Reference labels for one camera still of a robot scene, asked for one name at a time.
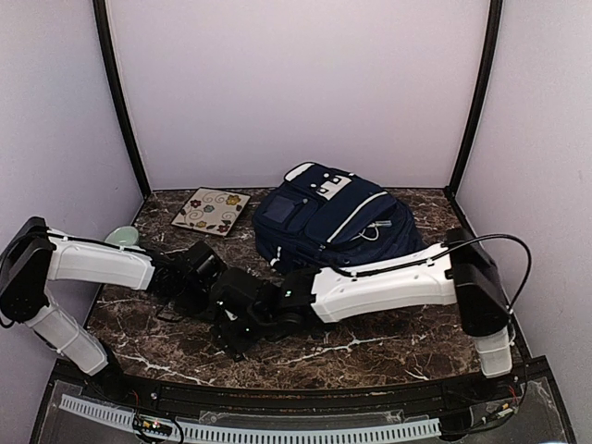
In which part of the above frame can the navy blue student backpack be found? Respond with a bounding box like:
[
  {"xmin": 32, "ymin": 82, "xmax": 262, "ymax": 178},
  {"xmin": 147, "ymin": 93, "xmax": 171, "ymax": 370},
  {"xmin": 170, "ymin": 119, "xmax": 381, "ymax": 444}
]
[{"xmin": 252, "ymin": 162, "xmax": 426, "ymax": 274}]

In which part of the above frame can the white charger with cable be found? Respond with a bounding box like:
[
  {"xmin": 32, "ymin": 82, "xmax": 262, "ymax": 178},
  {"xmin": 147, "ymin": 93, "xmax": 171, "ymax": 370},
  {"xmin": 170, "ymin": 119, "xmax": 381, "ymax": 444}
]
[{"xmin": 357, "ymin": 220, "xmax": 392, "ymax": 241}]

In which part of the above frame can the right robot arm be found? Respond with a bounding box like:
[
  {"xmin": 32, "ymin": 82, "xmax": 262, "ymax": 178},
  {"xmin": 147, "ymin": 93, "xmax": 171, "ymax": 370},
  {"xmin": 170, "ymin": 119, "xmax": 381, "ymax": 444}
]
[{"xmin": 209, "ymin": 228, "xmax": 527, "ymax": 401}]

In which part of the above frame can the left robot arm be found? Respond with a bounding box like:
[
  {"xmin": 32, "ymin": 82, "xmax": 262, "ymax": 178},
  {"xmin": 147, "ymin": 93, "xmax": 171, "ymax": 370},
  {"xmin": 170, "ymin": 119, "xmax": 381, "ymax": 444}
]
[{"xmin": 1, "ymin": 216, "xmax": 225, "ymax": 403}]

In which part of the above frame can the pale green ceramic bowl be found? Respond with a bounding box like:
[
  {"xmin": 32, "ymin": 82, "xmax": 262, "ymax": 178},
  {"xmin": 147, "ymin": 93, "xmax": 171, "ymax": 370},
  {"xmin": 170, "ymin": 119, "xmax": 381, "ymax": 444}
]
[{"xmin": 105, "ymin": 226, "xmax": 140, "ymax": 247}]

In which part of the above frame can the grey slotted cable duct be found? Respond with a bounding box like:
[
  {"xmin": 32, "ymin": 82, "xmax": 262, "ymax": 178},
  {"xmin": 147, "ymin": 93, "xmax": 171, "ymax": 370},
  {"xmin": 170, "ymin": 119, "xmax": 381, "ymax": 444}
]
[{"xmin": 58, "ymin": 394, "xmax": 441, "ymax": 443}]

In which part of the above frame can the left black frame post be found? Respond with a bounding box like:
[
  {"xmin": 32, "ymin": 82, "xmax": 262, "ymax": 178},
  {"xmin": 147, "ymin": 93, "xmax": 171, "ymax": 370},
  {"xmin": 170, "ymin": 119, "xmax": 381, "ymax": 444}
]
[{"xmin": 92, "ymin": 0, "xmax": 152, "ymax": 199}]

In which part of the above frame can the black frame post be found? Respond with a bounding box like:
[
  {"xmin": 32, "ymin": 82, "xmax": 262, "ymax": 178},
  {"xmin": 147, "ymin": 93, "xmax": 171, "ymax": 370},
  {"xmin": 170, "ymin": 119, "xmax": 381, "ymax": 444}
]
[
  {"xmin": 444, "ymin": 0, "xmax": 503, "ymax": 201},
  {"xmin": 92, "ymin": 0, "xmax": 152, "ymax": 199}
]

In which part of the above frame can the right black frame post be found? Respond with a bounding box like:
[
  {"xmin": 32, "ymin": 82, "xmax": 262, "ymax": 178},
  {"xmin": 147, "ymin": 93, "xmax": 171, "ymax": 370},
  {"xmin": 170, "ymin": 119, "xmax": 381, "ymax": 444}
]
[{"xmin": 444, "ymin": 0, "xmax": 503, "ymax": 201}]

